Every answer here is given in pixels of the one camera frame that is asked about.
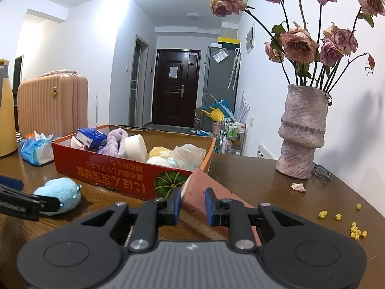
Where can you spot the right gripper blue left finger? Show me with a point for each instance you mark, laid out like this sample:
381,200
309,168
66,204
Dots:
146,220

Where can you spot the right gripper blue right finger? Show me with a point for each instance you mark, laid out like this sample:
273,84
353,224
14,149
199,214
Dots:
233,215

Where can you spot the pink sponge block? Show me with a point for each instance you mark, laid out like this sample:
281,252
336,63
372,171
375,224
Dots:
201,195

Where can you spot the light blue plush toy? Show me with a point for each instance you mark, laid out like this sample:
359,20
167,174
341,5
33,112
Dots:
65,189

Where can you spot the red cardboard box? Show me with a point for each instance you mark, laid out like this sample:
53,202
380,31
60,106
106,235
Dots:
130,177

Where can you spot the blue tissue pack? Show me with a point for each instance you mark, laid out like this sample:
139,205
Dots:
38,150

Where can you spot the clear plastic bag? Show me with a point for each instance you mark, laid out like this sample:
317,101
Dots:
187,157

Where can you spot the white radiator panel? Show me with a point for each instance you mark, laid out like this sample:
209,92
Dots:
264,153

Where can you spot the purple folded towel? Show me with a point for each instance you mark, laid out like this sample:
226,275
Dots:
115,144

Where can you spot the fallen pink petal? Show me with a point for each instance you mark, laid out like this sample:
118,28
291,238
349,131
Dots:
298,187

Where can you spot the blue tissue box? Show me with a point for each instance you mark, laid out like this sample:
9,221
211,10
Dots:
91,137

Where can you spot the yellow watering can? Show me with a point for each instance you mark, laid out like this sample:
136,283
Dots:
215,115

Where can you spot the pink ribbed suitcase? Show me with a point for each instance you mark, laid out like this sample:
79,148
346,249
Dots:
54,103

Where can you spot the black eyeglasses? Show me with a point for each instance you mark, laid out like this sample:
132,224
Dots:
320,171

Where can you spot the pink textured vase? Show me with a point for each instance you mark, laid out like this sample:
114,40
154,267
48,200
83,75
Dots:
303,126

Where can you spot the dark brown door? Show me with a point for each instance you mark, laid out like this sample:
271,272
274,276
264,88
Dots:
175,87

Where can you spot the grey refrigerator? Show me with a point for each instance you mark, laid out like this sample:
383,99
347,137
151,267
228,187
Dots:
217,77

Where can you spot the yellow box on fridge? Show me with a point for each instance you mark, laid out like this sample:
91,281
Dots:
225,40

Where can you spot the dried pink roses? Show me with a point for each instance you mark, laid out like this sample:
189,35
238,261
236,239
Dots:
315,62

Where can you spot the wire rack cart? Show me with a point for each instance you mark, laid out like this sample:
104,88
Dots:
232,137

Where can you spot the wall electrical panel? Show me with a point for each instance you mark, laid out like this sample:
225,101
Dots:
250,39

